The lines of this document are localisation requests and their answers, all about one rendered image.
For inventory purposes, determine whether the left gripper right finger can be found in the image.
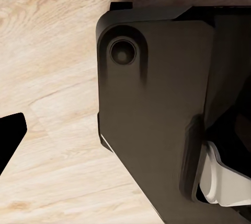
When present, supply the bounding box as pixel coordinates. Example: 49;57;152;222
234;112;251;154

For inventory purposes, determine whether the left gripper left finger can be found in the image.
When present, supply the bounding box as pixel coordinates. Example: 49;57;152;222
0;112;27;175

